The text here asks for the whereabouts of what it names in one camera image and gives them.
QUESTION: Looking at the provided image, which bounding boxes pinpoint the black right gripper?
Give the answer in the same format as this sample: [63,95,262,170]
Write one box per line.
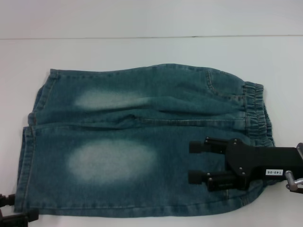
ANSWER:
[187,136,301,192]

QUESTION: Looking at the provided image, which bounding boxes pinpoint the blue denim shorts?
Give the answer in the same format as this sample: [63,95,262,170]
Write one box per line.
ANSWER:
[14,63,276,216]

